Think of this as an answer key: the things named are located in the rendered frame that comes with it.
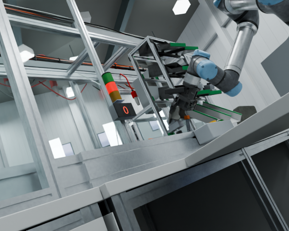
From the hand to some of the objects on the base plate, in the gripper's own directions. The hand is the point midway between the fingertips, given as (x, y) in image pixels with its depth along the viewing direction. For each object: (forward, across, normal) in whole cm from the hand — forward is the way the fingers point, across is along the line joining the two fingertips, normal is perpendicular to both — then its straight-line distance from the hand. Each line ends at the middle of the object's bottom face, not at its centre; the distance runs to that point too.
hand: (172, 120), depth 138 cm
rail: (0, -28, -28) cm, 39 cm away
